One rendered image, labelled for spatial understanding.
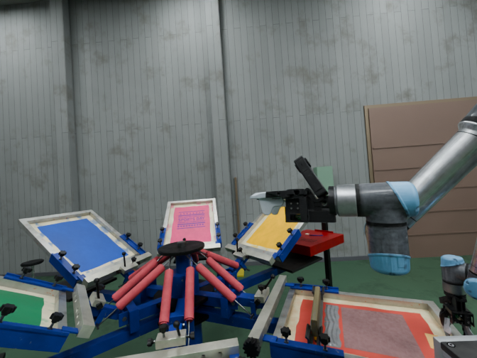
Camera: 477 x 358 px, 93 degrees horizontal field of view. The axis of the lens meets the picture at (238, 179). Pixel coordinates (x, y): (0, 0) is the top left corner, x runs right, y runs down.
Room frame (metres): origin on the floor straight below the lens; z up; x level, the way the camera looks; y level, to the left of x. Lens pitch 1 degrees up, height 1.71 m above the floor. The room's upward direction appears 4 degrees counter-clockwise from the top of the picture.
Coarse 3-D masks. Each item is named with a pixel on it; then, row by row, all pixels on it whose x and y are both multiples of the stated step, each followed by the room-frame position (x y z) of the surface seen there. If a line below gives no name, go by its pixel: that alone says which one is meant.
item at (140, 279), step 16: (160, 256) 1.67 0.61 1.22; (192, 256) 1.77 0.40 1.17; (208, 256) 1.57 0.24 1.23; (144, 272) 1.42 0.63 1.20; (160, 272) 1.36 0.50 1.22; (192, 272) 1.35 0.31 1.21; (208, 272) 1.39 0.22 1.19; (224, 272) 1.48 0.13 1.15; (128, 288) 1.37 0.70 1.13; (144, 288) 1.31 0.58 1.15; (192, 288) 1.27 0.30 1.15; (224, 288) 1.34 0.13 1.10; (240, 288) 1.43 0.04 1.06; (192, 304) 1.21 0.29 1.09; (240, 304) 1.32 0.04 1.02; (160, 320) 1.13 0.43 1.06; (192, 320) 1.16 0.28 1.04
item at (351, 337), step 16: (304, 320) 1.23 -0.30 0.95; (304, 336) 1.11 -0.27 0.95; (352, 336) 1.09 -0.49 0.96; (368, 336) 1.08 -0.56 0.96; (384, 336) 1.07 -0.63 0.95; (400, 336) 1.07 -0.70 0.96; (416, 336) 1.06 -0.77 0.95; (352, 352) 0.99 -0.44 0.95; (368, 352) 0.98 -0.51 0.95; (384, 352) 0.98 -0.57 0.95; (400, 352) 0.97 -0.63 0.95; (416, 352) 0.97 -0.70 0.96; (432, 352) 0.96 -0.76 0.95
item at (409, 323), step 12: (312, 300) 1.43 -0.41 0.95; (300, 312) 1.31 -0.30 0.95; (324, 312) 1.30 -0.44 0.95; (348, 312) 1.28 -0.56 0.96; (360, 312) 1.27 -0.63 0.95; (372, 312) 1.27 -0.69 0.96; (384, 312) 1.26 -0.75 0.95; (396, 312) 1.25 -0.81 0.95; (408, 312) 1.24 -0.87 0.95; (348, 324) 1.18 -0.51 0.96; (360, 324) 1.17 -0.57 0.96; (372, 324) 1.17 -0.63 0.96; (384, 324) 1.16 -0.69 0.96; (396, 324) 1.15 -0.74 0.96; (408, 324) 1.15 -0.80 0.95; (420, 324) 1.14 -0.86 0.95; (420, 336) 1.06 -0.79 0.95
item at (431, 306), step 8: (288, 296) 1.43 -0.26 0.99; (312, 296) 1.48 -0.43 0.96; (328, 296) 1.44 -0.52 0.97; (336, 296) 1.42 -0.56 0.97; (344, 296) 1.41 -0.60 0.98; (352, 296) 1.39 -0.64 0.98; (360, 296) 1.37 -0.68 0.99; (368, 296) 1.36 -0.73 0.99; (376, 296) 1.36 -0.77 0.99; (384, 296) 1.35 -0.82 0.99; (288, 304) 1.34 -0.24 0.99; (384, 304) 1.33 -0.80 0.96; (392, 304) 1.31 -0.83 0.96; (400, 304) 1.30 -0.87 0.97; (408, 304) 1.28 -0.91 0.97; (416, 304) 1.27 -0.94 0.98; (424, 304) 1.26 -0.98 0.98; (432, 304) 1.24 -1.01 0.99; (288, 312) 1.27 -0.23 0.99; (432, 312) 1.19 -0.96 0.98; (280, 320) 1.19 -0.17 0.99; (280, 336) 1.07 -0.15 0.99
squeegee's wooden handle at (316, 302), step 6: (318, 288) 1.36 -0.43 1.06; (318, 294) 1.29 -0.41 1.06; (318, 300) 1.23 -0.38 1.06; (312, 306) 1.18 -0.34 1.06; (318, 306) 1.18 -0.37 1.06; (312, 312) 1.12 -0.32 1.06; (318, 312) 1.13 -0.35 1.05; (312, 318) 1.07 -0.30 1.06; (318, 318) 1.11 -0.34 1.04; (312, 324) 1.06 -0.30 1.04; (318, 324) 1.09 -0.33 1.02; (312, 330) 1.06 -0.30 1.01; (318, 330) 1.06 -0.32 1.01; (318, 336) 1.05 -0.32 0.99
